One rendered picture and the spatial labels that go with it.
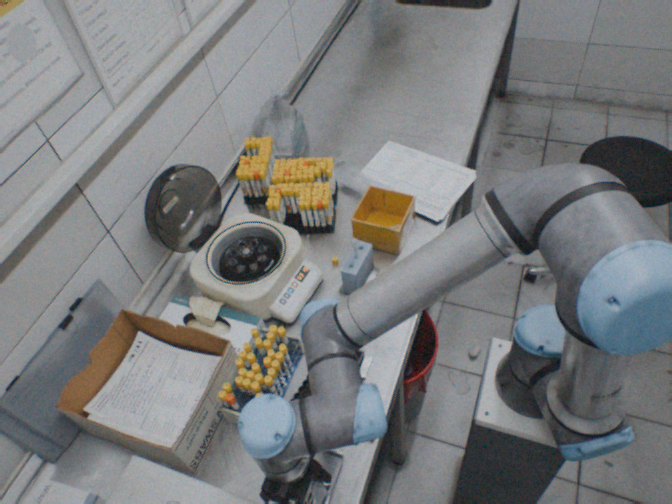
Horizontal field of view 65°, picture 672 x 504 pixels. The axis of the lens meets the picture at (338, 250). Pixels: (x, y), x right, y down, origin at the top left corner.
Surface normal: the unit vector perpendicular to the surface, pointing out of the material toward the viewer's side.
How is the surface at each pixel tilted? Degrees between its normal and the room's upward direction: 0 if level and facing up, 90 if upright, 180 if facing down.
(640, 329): 82
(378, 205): 90
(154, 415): 1
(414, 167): 0
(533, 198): 53
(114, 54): 93
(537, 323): 8
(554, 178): 31
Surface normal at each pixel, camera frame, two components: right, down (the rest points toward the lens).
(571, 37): -0.34, 0.75
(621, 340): 0.16, 0.65
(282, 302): 0.27, -0.44
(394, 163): -0.10, -0.63
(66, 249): 0.93, 0.20
